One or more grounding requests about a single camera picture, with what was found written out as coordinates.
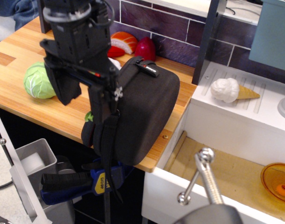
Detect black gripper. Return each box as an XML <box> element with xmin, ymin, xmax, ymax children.
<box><xmin>40</xmin><ymin>14</ymin><xmax>122</xmax><ymax>125</ymax></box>

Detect black zipper case bag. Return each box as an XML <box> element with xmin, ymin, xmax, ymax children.
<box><xmin>81</xmin><ymin>56</ymin><xmax>180</xmax><ymax>203</ymax></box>

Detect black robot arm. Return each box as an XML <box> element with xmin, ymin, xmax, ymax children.
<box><xmin>40</xmin><ymin>0</ymin><xmax>122</xmax><ymax>124</ymax></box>

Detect green tape zipper tag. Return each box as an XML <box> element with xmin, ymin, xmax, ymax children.
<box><xmin>85</xmin><ymin>112</ymin><xmax>93</xmax><ymax>122</ymax></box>

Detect toy fried egg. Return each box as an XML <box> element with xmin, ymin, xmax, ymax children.
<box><xmin>108</xmin><ymin>58</ymin><xmax>121</xmax><ymax>70</ymax></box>

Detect green toy cabbage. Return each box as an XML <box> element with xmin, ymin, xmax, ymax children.
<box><xmin>23</xmin><ymin>62</ymin><xmax>56</xmax><ymax>99</ymax></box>

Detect red toy chili pepper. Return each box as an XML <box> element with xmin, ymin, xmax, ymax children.
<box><xmin>107</xmin><ymin>46</ymin><xmax>125</xmax><ymax>58</ymax></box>

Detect toy salmon sushi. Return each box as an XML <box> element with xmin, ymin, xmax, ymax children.
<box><xmin>110</xmin><ymin>31</ymin><xmax>138</xmax><ymax>54</ymax></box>

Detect red toy onion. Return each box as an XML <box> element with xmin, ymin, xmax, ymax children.
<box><xmin>135</xmin><ymin>37</ymin><xmax>156</xmax><ymax>61</ymax></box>

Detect grey metal bin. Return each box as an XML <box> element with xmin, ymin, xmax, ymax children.
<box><xmin>8</xmin><ymin>139</ymin><xmax>75</xmax><ymax>224</ymax></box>

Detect blue yellow bar clamp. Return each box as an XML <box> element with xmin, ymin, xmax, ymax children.
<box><xmin>41</xmin><ymin>158</ymin><xmax>134</xmax><ymax>205</ymax></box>

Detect person blue jeans leg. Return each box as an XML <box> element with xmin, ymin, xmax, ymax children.
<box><xmin>0</xmin><ymin>0</ymin><xmax>39</xmax><ymax>31</ymax></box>

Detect chrome toy faucet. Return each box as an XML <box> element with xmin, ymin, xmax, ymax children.
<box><xmin>177</xmin><ymin>147</ymin><xmax>243</xmax><ymax>224</ymax></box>

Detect toy ice cream cone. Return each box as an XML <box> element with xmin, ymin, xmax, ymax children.
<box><xmin>210</xmin><ymin>78</ymin><xmax>260</xmax><ymax>103</ymax></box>

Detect white toy sink unit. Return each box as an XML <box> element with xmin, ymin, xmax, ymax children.
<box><xmin>142</xmin><ymin>63</ymin><xmax>285</xmax><ymax>224</ymax></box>

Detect light blue cabinet door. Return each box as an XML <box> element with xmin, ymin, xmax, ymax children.
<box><xmin>249</xmin><ymin>0</ymin><xmax>285</xmax><ymax>70</ymax></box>

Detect orange plastic bowl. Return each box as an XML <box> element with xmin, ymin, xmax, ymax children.
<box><xmin>261</xmin><ymin>163</ymin><xmax>285</xmax><ymax>203</ymax></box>

